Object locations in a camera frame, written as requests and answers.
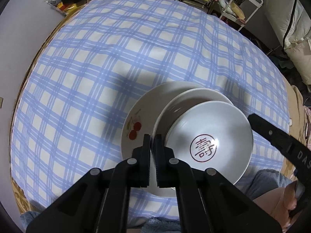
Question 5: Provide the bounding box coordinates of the white bowl red exterior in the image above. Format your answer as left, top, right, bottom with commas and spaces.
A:
164, 101, 253, 184

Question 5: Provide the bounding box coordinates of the white cherry-pattern plate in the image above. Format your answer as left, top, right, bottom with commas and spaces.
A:
120, 81, 207, 198

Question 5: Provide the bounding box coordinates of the plain white deep plate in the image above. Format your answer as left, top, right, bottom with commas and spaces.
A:
152, 88, 233, 145

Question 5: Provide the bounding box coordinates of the person's right hand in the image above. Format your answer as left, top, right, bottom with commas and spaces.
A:
279, 182, 297, 231

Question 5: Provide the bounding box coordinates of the tan blanket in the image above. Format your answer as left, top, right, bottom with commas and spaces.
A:
282, 77, 311, 183

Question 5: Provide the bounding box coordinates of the blue plaid cloth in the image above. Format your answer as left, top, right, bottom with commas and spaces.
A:
10, 0, 290, 211

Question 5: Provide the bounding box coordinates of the cream cushion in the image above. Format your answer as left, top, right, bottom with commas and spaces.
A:
265, 0, 310, 86

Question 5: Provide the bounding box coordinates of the white wire rack cart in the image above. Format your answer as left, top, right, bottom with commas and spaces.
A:
217, 0, 264, 32

